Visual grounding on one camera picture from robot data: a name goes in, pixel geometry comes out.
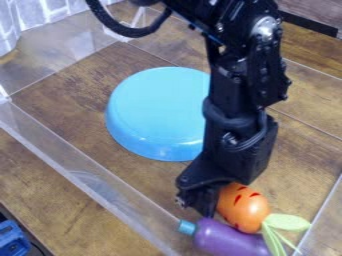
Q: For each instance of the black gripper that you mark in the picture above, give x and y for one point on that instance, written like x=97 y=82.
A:
x=226 y=161

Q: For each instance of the orange toy carrot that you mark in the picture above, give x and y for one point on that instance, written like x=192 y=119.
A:
x=245 y=208

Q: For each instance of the purple toy eggplant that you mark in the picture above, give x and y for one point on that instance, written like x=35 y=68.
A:
x=221 y=240

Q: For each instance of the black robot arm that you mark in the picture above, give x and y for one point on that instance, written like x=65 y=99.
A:
x=242 y=33

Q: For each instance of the blue upside-down bowl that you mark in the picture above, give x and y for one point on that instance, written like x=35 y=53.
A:
x=154 y=113

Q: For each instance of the blue object at corner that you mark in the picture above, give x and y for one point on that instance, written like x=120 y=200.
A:
x=14 y=241

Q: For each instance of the white brick-pattern curtain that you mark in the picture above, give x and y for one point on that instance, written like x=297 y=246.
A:
x=22 y=15

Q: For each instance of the clear acrylic enclosure wall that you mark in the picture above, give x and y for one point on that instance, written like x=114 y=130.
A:
x=91 y=199

